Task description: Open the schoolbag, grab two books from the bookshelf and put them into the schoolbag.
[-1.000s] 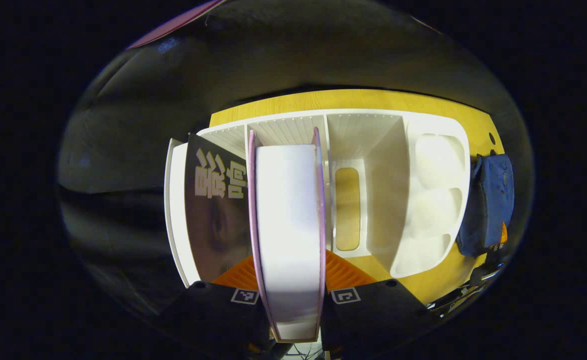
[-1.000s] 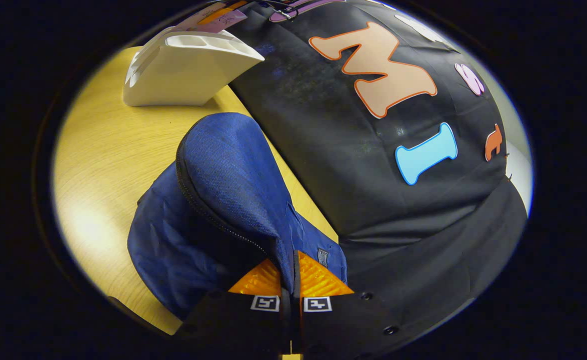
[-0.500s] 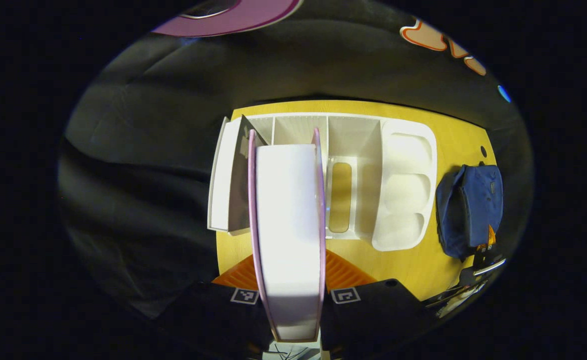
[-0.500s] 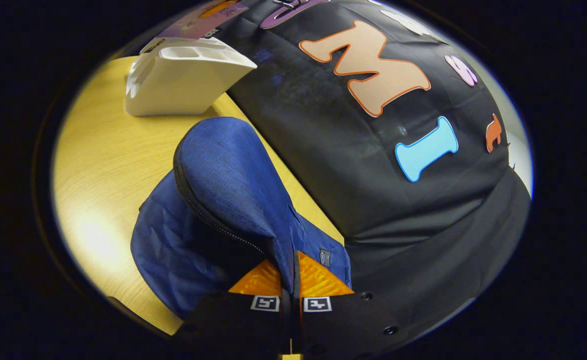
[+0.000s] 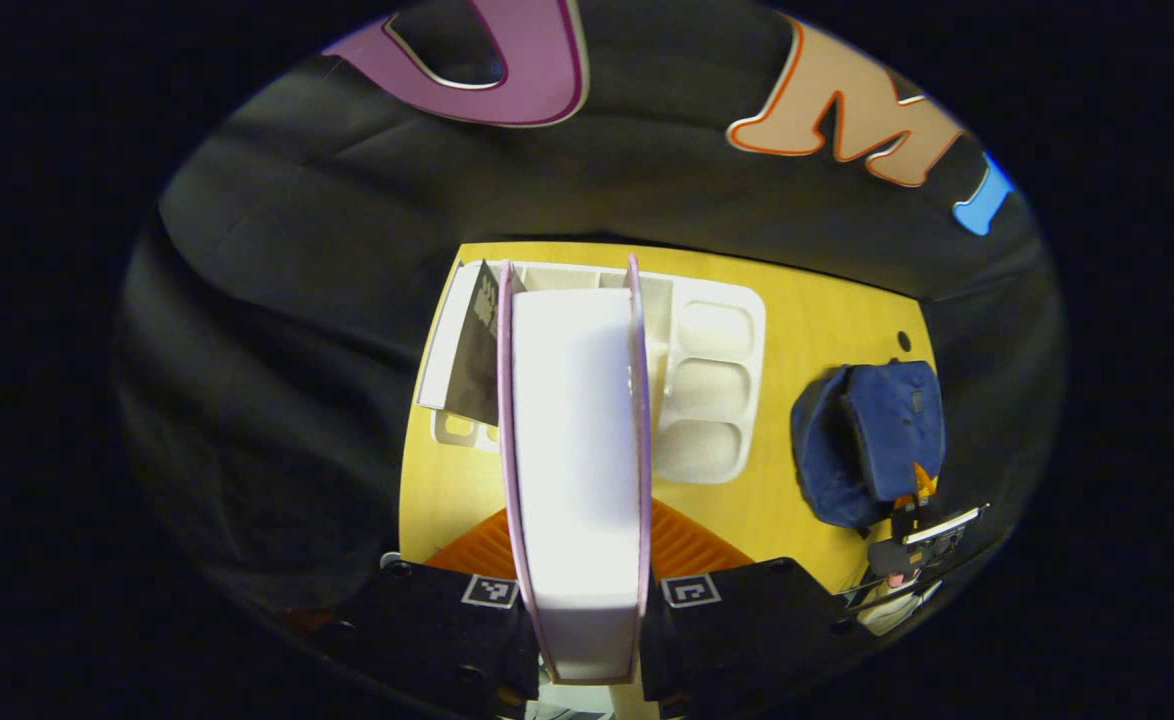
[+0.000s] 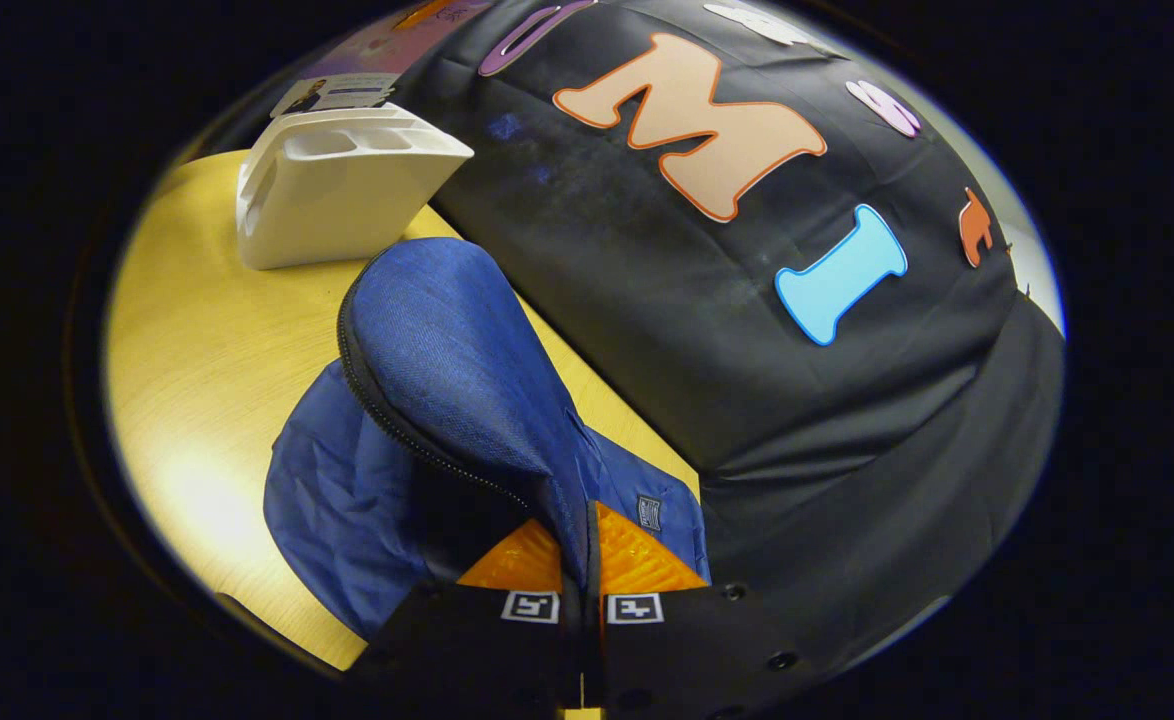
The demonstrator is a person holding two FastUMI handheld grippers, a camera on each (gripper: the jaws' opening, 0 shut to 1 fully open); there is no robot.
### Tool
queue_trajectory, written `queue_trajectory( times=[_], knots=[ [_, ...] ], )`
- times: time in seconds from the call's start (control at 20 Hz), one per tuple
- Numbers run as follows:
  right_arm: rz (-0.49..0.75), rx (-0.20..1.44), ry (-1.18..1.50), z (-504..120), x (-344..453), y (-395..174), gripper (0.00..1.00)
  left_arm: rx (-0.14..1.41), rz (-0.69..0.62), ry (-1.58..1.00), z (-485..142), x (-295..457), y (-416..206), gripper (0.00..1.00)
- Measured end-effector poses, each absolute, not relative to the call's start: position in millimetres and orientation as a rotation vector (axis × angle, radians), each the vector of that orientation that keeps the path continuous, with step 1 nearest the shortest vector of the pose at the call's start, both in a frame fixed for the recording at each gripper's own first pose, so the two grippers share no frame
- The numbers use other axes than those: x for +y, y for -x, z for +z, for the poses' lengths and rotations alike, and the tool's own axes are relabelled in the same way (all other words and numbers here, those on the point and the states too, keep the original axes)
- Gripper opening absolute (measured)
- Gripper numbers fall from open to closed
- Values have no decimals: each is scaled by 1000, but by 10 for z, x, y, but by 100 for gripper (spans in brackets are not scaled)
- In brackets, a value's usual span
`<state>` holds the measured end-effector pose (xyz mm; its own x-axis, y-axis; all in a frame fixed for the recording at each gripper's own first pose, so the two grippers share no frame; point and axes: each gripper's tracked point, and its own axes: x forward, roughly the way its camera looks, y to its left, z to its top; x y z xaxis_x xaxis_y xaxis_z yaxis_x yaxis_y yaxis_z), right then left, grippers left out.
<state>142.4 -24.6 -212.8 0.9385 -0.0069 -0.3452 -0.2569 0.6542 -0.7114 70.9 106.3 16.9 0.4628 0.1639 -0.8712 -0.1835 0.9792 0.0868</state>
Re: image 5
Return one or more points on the white bookshelf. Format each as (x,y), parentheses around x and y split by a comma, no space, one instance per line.
(712,400)

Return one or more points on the pink book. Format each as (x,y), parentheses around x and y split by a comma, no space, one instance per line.
(577,450)

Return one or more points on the blue schoolbag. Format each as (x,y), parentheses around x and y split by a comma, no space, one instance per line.
(892,420)

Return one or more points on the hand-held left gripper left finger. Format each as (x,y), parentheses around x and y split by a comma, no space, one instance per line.
(447,640)

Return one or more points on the black book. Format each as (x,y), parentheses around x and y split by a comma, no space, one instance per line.
(477,350)

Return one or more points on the black backdrop cloth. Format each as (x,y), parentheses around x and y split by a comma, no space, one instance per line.
(297,300)

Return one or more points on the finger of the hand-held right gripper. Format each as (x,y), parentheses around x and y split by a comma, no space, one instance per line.
(919,490)

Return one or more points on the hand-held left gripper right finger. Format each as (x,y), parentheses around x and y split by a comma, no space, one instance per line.
(737,630)

